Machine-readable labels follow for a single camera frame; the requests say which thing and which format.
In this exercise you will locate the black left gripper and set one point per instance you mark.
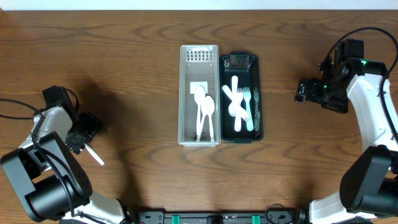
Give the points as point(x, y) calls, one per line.
point(80, 139)

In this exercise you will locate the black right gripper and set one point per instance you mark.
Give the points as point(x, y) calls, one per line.
point(310, 93)

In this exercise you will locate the white plastic spoon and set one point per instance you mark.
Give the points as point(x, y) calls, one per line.
point(199, 96)
point(94, 154)
point(209, 108)
point(234, 87)
point(202, 113)

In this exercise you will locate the white plastic fork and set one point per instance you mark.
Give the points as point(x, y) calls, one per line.
point(247, 98)
point(237, 124)
point(228, 93)

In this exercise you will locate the black plastic perforated basket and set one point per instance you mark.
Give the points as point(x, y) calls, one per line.
point(241, 104)

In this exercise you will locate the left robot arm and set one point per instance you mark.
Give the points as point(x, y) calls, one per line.
point(47, 179)

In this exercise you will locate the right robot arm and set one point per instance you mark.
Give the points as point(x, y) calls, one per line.
point(365, 190)

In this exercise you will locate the clear plastic perforated basket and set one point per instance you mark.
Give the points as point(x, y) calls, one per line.
point(198, 66)

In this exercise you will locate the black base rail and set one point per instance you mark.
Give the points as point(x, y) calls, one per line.
point(276, 213)

